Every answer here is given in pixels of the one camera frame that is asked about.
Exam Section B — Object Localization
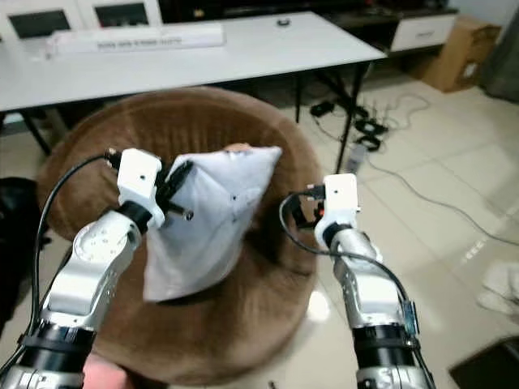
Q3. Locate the black bag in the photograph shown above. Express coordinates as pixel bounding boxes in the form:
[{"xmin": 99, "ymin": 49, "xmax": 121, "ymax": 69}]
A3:
[{"xmin": 0, "ymin": 176, "xmax": 51, "ymax": 327}]

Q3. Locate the white drawer cabinet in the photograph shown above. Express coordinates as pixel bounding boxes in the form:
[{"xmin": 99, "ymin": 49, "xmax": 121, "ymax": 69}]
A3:
[{"xmin": 388, "ymin": 11, "xmax": 460, "ymax": 52}]

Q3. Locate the black power strip with plugs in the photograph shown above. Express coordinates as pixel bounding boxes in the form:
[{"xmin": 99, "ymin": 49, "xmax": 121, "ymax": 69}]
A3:
[{"xmin": 308, "ymin": 96, "xmax": 391, "ymax": 152}]

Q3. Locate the brown round velvet sofa chair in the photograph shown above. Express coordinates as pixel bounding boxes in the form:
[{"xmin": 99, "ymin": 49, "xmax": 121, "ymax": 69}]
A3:
[{"xmin": 41, "ymin": 88, "xmax": 326, "ymax": 387}]

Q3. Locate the long white printed box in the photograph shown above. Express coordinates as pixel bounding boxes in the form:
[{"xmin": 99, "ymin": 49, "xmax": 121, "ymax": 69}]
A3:
[{"xmin": 48, "ymin": 22, "xmax": 226, "ymax": 57}]

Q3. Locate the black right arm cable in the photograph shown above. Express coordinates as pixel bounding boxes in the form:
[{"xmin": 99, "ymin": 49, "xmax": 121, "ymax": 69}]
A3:
[{"xmin": 279, "ymin": 186, "xmax": 414, "ymax": 325}]

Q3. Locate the white power adapter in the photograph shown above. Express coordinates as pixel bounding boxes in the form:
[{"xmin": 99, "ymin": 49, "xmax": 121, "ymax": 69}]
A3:
[{"xmin": 344, "ymin": 141, "xmax": 371, "ymax": 173}]

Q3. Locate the black floor mat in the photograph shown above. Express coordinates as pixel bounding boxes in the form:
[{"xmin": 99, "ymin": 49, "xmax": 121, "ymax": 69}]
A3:
[{"xmin": 449, "ymin": 336, "xmax": 519, "ymax": 389}]

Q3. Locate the grey pillow with tan tag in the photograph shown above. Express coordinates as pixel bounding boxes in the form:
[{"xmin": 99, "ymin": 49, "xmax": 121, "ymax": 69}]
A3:
[{"xmin": 141, "ymin": 143, "xmax": 284, "ymax": 303}]

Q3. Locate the white table with black legs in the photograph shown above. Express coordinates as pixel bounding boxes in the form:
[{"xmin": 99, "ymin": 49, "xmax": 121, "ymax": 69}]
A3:
[{"xmin": 0, "ymin": 10, "xmax": 388, "ymax": 176}]

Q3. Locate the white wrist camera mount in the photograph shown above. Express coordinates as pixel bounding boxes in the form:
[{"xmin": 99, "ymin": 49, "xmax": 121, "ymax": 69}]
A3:
[
  {"xmin": 315, "ymin": 173, "xmax": 361, "ymax": 246},
  {"xmin": 115, "ymin": 147, "xmax": 165, "ymax": 229}
]

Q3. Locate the brown cardboard box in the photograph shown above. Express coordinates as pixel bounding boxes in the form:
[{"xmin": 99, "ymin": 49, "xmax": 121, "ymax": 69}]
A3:
[{"xmin": 413, "ymin": 15, "xmax": 503, "ymax": 93}]

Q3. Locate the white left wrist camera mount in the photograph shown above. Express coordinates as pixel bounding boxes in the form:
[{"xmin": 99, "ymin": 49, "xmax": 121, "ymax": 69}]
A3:
[{"xmin": 115, "ymin": 147, "xmax": 165, "ymax": 229}]

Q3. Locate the white cabinet with dark panes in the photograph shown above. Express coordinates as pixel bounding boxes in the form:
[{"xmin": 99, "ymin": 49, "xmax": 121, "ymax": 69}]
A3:
[{"xmin": 0, "ymin": 0, "xmax": 162, "ymax": 42}]

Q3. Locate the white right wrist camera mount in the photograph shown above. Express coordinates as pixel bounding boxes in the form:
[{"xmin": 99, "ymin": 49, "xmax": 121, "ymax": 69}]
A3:
[{"xmin": 315, "ymin": 173, "xmax": 361, "ymax": 246}]

